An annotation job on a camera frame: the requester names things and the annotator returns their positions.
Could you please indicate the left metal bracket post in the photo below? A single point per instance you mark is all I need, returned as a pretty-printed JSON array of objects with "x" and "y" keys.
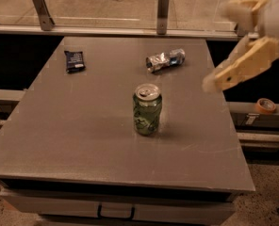
[{"x": 45, "y": 19}]

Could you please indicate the orange tape roll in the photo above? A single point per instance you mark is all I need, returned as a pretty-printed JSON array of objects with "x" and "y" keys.
[{"x": 265, "y": 106}]

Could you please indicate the middle metal bracket post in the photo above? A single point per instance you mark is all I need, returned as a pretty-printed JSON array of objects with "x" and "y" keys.
[{"x": 162, "y": 16}]

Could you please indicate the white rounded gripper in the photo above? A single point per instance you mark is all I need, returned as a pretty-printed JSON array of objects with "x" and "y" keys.
[{"x": 278, "y": 19}]

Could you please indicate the dark blue snack packet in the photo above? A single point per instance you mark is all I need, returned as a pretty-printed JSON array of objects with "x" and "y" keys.
[{"x": 74, "y": 62}]

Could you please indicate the black drawer handle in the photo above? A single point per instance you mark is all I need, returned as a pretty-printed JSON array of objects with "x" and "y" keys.
[{"x": 110, "y": 211}]

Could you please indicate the crushed silver blue can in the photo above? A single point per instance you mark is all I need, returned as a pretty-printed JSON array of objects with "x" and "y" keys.
[{"x": 173, "y": 58}]

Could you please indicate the green soda can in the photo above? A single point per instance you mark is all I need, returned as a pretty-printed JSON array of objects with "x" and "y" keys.
[{"x": 147, "y": 106}]

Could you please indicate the glass barrier panel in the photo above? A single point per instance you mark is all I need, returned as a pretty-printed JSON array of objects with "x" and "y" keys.
[{"x": 183, "y": 14}]

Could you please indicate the grey drawer with handle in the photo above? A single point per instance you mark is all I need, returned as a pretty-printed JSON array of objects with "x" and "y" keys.
[{"x": 81, "y": 208}]

